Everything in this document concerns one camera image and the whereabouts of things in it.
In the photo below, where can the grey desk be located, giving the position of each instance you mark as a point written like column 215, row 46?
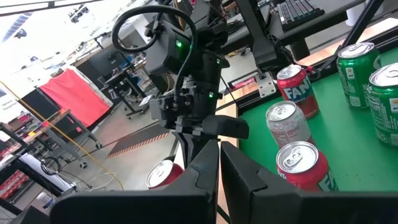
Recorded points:
column 337, row 11

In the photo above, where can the black backlit keyboard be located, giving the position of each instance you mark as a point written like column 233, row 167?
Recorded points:
column 298, row 12

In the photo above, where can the white paper sheet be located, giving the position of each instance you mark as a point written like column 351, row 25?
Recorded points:
column 145, row 100

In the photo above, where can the green Sprite can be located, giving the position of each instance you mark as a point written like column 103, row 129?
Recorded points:
column 385, row 109
column 354, row 77

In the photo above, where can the black orange-striped floor mat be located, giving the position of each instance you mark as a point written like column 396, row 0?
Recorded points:
column 136, row 141

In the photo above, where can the aluminium bracket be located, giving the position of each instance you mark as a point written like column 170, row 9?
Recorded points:
column 265, row 85

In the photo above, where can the green table mat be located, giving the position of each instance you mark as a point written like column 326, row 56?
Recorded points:
column 342, row 155

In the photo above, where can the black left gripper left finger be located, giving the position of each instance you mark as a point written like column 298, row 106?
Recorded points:
column 186, row 205

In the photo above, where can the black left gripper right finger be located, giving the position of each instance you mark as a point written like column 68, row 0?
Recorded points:
column 264, row 202

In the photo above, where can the black rolling stand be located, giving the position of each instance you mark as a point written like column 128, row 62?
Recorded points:
column 121, row 82

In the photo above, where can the red cloth panel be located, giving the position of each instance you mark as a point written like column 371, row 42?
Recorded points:
column 74, row 96

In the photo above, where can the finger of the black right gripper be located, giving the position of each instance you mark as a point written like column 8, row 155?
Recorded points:
column 182, row 144
column 194, row 147

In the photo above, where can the silver can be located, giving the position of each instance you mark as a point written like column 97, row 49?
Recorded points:
column 287, row 124

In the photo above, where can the grey rolling workbench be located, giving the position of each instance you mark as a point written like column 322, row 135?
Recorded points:
column 51, row 123

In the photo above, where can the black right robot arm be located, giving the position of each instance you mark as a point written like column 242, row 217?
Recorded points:
column 202, row 71

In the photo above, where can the white utility cart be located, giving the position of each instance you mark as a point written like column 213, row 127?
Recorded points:
column 46, row 174

